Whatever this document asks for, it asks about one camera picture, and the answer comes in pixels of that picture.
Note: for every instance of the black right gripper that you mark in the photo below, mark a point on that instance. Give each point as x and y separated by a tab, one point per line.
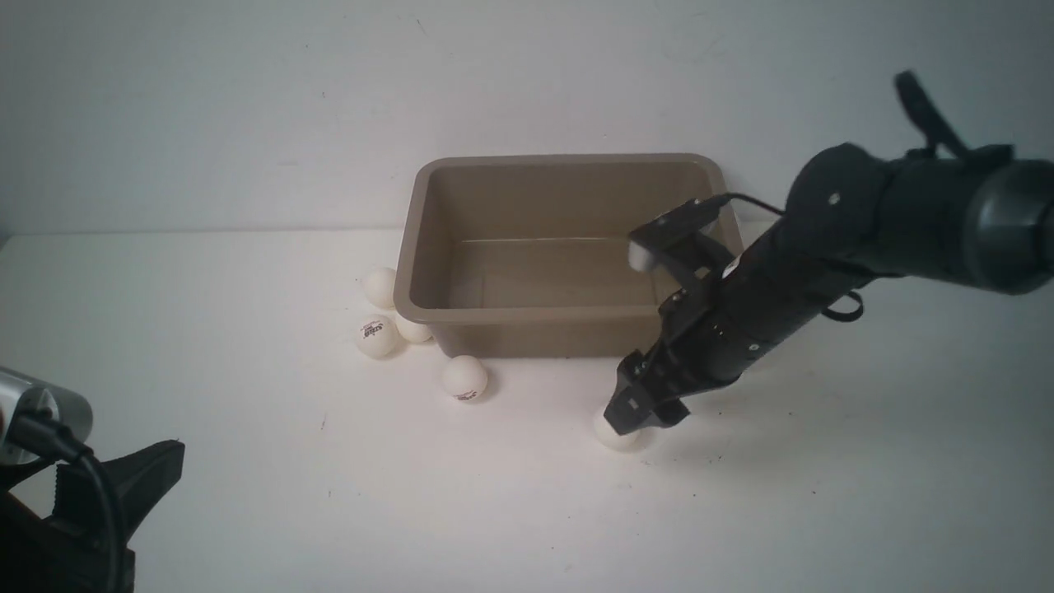
708	343

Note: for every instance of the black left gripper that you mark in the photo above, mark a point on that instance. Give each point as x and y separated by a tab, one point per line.
105	502

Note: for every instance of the white logo ball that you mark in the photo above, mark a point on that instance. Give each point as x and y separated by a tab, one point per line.
464	377

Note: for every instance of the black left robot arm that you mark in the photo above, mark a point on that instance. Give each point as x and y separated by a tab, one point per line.
68	551

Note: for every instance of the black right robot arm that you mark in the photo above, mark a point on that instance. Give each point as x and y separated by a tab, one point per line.
977	217

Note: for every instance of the beige plastic bin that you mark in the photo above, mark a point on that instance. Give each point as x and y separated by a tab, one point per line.
505	257

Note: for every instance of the white logo ball left corner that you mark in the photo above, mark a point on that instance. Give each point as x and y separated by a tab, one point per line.
376	336

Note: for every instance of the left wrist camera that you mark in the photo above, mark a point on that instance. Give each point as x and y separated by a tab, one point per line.
37	416

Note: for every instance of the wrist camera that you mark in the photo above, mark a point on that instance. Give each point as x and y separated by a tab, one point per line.
37	416
677	242

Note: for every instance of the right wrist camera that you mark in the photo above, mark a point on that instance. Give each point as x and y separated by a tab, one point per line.
677	242

